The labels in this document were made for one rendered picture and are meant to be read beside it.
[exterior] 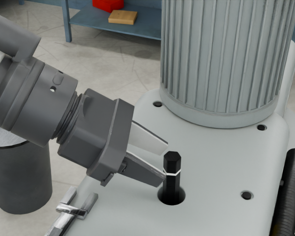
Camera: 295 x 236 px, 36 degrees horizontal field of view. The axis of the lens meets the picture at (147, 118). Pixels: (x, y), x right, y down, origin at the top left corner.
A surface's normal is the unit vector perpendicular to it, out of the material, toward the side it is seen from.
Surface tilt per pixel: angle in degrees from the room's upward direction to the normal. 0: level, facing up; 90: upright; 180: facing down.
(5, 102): 74
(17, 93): 59
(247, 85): 90
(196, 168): 0
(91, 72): 0
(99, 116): 30
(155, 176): 90
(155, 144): 90
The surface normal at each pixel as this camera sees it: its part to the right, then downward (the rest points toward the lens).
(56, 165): 0.00, -0.79
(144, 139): -0.08, 0.61
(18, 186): 0.19, 0.65
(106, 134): 0.51, -0.66
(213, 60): -0.31, 0.58
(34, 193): 0.60, 0.54
